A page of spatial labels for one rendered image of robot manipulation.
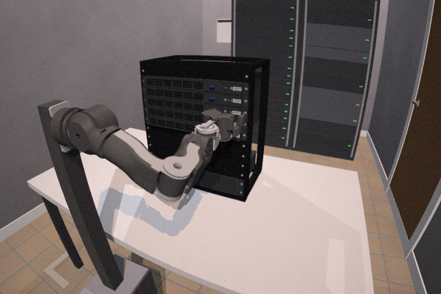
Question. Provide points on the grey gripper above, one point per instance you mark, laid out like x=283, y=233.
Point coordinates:
x=225, y=122

